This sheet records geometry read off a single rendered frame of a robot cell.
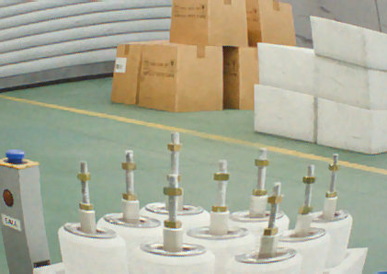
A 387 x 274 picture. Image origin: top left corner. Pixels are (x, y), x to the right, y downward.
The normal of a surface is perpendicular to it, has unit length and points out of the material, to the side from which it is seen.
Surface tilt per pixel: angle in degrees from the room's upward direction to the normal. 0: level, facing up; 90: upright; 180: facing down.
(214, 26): 90
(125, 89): 89
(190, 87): 90
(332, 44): 90
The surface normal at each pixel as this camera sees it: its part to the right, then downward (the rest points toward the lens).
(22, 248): -0.44, 0.10
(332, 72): -0.80, 0.05
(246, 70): 0.59, 0.11
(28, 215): 0.90, 0.08
